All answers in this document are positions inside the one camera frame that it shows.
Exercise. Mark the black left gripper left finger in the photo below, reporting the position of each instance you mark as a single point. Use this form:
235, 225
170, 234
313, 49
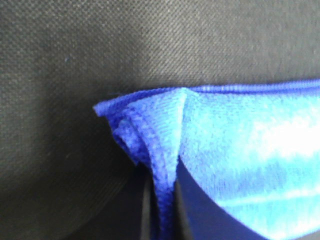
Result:
149, 229

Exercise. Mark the black table cloth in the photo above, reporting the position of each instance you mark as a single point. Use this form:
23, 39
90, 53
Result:
62, 176

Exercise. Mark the blue microfiber towel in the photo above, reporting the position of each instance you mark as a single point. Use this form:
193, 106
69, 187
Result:
253, 149

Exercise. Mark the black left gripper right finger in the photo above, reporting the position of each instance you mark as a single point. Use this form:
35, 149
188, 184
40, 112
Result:
197, 217

